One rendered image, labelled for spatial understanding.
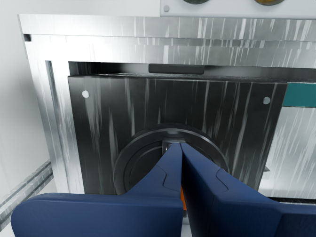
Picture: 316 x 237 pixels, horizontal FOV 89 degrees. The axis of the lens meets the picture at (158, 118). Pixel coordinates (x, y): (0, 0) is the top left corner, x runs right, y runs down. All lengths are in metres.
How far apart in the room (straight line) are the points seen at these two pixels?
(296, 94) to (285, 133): 0.08
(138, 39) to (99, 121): 0.10
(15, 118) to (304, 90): 0.47
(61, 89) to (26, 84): 0.16
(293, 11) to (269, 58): 0.05
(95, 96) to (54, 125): 0.08
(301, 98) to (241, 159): 0.10
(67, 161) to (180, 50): 0.21
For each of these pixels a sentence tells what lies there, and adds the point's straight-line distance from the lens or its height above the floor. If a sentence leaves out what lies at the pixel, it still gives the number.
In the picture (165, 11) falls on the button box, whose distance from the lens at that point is 0.19.
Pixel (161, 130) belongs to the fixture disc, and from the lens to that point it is 0.17.
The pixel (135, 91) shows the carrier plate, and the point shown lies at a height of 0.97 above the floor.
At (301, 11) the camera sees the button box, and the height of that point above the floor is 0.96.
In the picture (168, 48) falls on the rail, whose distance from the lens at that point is 0.19.
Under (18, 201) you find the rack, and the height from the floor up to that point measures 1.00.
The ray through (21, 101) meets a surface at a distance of 0.40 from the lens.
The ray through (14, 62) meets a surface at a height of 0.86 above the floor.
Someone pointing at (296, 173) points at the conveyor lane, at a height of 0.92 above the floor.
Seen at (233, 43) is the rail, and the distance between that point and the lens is 0.21.
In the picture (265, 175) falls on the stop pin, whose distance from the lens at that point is 0.27.
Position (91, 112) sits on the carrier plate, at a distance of 0.20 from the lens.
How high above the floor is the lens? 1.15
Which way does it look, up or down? 71 degrees down
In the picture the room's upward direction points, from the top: 173 degrees counter-clockwise
